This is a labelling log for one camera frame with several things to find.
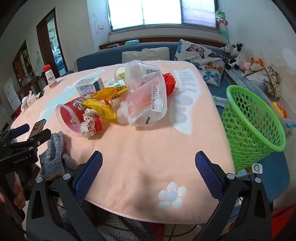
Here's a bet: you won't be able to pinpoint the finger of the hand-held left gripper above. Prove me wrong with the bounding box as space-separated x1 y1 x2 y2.
9 128 52 151
5 124 30 142

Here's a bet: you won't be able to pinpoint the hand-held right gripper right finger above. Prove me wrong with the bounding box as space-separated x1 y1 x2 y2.
195 151 272 241

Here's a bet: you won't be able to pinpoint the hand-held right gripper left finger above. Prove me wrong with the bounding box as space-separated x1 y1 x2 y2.
26 150 104 241

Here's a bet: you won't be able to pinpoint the red printed paper cup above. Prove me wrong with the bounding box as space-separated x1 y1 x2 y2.
55 97 93 138

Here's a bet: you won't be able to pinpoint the red white wrapper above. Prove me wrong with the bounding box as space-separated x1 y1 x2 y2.
80 109 103 139

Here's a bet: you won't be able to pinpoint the green plastic basket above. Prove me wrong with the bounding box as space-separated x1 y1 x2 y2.
220 85 287 173

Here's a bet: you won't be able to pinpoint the white blue carton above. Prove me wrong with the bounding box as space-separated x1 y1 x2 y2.
75 77 104 95

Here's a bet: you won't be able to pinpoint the yellow snack packet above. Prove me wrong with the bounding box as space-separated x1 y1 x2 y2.
92 85 129 102
82 98 117 120

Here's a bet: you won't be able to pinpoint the white plastic bottle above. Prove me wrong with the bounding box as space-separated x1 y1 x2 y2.
111 96 132 126

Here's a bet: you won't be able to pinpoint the clear plastic bag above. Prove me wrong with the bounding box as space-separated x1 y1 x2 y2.
125 71 168 127

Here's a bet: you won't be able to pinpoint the red foam fruit net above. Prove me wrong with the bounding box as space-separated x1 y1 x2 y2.
162 72 176 94

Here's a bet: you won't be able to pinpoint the translucent labelled plastic cup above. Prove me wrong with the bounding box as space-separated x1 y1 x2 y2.
124 61 162 90

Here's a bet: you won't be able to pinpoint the person's left hand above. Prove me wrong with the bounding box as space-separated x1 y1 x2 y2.
12 179 26 211

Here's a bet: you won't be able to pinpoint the black smartphone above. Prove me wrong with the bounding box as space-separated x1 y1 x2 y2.
28 119 47 141

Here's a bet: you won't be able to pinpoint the grey knit glove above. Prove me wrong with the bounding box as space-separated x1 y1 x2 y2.
39 131 78 181

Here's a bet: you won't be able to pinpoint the white crumpled cloth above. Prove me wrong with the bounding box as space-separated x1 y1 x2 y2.
20 97 29 113

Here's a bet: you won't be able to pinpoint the pink white tissue pack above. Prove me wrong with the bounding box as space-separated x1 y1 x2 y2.
25 94 38 107

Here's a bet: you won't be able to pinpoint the red capped white bottle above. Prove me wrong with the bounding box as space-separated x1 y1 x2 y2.
44 64 58 90

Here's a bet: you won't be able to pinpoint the grey checked trousers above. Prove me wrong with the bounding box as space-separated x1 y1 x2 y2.
58 199 162 241

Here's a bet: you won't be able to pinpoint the pink printed blanket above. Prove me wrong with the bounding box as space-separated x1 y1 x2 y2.
10 60 236 225

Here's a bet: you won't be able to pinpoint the wooden shelf cabinet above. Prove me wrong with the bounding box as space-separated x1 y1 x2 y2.
12 40 41 93

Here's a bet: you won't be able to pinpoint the grey patterned cloth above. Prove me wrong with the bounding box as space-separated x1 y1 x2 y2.
212 96 228 107

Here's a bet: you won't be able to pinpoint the red stool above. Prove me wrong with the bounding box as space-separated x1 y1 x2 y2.
270 206 296 232

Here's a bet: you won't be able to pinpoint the wooden doorway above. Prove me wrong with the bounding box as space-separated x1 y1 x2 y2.
36 7 68 78

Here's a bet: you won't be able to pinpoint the yellow rubber duck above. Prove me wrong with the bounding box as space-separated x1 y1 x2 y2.
271 101 287 117

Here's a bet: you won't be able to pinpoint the clear storage box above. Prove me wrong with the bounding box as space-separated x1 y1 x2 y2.
243 76 296 139

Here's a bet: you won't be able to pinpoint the blue sofa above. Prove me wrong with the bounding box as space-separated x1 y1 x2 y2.
60 43 290 202

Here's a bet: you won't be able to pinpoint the beige printed cloth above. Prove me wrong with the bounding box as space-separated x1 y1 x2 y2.
245 66 281 100

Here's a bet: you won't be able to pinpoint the butterfly print cushion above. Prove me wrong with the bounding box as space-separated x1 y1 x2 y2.
173 39 228 87

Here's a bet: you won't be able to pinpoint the orange fox plush toy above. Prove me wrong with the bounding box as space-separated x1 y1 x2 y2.
250 57 264 71

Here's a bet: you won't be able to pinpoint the cow plush toy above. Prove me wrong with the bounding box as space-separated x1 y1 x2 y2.
225 43 247 70

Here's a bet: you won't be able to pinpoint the beige pillow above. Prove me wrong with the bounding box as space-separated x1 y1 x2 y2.
122 47 170 63

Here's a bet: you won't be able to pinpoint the window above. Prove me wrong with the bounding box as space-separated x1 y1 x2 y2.
106 0 220 32

